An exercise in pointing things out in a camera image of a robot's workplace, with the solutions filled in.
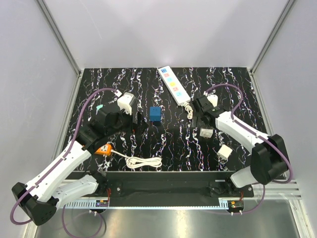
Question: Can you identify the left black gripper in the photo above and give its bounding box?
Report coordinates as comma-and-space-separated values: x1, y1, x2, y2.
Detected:
106, 106, 148, 137

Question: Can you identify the white square socket adapter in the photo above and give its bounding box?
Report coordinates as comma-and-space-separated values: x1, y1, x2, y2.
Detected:
200, 128, 213, 138

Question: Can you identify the blue cube socket adapter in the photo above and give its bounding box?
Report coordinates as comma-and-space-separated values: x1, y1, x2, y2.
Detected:
149, 107, 161, 122

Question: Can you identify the white power strip plug cord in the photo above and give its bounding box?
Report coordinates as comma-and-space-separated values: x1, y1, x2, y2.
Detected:
183, 102, 194, 120

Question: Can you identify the white multicolour power strip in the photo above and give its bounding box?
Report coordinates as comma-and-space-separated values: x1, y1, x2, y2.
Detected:
158, 66, 191, 106

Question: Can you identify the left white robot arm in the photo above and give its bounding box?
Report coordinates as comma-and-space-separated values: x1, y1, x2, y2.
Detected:
11, 104, 146, 226

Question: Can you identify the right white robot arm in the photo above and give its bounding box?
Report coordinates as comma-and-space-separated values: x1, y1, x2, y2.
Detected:
193, 95, 291, 197

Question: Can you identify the white charger plug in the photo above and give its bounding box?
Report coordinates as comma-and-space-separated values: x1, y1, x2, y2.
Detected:
217, 145, 232, 160

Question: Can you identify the orange power strip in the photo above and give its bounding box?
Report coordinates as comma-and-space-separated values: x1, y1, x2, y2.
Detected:
95, 144, 112, 156

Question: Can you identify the teal cube adapter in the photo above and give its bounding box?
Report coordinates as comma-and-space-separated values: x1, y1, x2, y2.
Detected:
96, 105, 103, 111

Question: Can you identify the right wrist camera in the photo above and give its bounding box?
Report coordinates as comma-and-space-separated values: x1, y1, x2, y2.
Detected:
204, 92, 218, 107

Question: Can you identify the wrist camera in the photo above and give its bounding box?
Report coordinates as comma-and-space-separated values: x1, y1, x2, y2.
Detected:
117, 92, 136, 115
204, 92, 218, 107

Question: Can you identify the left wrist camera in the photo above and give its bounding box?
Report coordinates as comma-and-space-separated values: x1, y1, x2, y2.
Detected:
117, 92, 136, 115

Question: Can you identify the white coiled cable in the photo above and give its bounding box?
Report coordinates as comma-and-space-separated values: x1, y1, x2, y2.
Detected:
110, 150, 163, 170

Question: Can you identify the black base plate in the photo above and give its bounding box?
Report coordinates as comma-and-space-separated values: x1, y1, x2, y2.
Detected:
93, 172, 254, 208

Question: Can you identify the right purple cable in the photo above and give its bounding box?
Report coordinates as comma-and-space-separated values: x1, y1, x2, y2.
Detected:
205, 83, 293, 183

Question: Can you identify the purple cable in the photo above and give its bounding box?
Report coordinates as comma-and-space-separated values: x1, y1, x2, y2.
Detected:
9, 88, 119, 226
205, 83, 293, 183

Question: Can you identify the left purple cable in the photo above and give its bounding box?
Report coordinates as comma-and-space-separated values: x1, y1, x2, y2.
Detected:
9, 88, 119, 226

